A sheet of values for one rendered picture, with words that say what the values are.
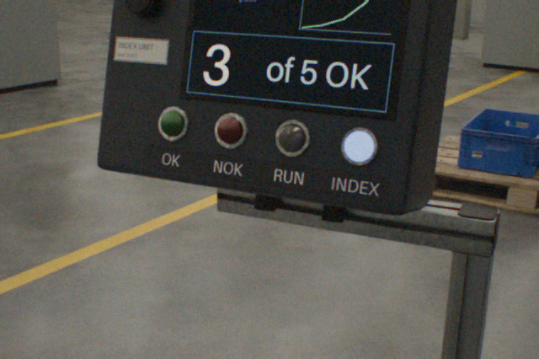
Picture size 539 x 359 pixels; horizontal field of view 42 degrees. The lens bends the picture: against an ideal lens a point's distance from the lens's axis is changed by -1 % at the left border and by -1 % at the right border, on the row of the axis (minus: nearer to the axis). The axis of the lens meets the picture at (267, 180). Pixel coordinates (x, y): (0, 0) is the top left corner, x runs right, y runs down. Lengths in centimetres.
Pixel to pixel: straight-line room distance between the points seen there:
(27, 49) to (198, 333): 476
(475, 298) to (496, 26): 791
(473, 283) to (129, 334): 200
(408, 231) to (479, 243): 6
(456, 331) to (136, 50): 34
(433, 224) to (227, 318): 203
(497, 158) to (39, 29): 451
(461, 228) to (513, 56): 787
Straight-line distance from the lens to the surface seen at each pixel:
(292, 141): 50
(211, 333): 247
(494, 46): 847
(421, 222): 56
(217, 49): 54
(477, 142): 385
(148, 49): 58
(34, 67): 692
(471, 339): 60
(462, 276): 57
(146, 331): 250
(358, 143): 49
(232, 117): 53
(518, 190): 376
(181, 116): 55
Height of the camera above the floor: 125
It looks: 18 degrees down
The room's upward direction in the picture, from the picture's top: 1 degrees clockwise
